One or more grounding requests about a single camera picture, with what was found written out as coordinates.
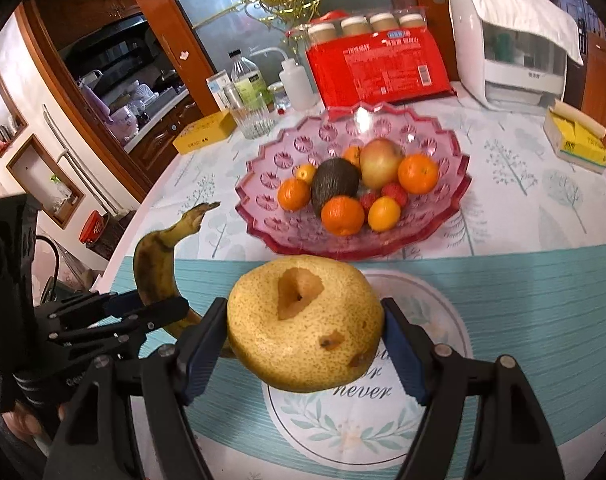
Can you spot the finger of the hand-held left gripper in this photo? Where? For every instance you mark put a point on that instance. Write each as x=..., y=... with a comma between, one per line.
x=123, y=301
x=153, y=315

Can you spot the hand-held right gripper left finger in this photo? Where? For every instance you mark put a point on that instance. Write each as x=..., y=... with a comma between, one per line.
x=203, y=355

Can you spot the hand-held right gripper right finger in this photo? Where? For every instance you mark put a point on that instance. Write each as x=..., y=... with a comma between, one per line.
x=403, y=355

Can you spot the spotted yellow banana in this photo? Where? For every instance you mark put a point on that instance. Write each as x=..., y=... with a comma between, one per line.
x=153, y=270

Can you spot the yellow pear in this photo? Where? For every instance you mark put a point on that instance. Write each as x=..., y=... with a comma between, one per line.
x=263, y=310

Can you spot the white leaf-print plate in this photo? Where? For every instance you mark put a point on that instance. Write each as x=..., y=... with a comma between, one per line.
x=333, y=425

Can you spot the small red fruit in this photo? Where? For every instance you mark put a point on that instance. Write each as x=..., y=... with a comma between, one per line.
x=368, y=201
x=394, y=193

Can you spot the large orange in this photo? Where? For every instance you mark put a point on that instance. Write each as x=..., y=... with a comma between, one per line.
x=418, y=174

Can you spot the dark avocado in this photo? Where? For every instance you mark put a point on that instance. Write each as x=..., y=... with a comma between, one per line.
x=334, y=182

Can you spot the red-yellow apple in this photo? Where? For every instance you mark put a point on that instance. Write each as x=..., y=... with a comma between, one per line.
x=380, y=162

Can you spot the pink glass fruit bowl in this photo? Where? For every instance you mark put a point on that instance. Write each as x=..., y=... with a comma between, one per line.
x=283, y=160

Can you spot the small yellow-orange citrus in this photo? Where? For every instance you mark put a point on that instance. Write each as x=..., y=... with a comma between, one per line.
x=306, y=174

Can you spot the person's left hand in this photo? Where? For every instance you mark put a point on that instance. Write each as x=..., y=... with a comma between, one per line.
x=23, y=422

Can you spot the jar with red lid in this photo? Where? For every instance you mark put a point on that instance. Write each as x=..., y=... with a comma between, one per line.
x=95, y=227

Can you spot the teal striped table runner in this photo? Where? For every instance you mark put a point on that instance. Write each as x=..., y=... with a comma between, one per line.
x=533, y=300

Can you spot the yellow tissue box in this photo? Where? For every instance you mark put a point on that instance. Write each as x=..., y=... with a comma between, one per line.
x=203, y=132

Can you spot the tree-print white tablecloth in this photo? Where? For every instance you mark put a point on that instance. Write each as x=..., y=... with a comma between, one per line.
x=523, y=200

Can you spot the clear drinking glass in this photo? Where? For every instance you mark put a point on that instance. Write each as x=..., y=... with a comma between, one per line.
x=253, y=120

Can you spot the white and blue carton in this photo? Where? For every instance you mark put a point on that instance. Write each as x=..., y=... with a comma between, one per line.
x=217, y=90

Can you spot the small glass jar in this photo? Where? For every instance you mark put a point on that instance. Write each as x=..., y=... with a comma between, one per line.
x=279, y=97

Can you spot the clear bottle with green label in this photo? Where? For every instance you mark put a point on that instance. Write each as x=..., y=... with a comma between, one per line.
x=245, y=72

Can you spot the white squeeze bottle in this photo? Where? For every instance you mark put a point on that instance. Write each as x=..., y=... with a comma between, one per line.
x=295, y=85

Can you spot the yellow-white tissue pack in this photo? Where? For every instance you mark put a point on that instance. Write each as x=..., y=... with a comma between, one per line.
x=575, y=142

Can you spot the red pack of paper cups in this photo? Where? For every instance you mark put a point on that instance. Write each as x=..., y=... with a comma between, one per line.
x=378, y=70

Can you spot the white countertop appliance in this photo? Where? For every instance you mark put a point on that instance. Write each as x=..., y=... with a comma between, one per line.
x=513, y=75

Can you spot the wooden sideboard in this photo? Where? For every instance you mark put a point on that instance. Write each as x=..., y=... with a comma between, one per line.
x=603, y=85

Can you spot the white towel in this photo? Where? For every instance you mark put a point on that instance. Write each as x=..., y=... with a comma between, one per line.
x=523, y=10

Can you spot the wooden wall niche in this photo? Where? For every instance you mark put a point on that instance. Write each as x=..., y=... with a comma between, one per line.
x=20, y=160

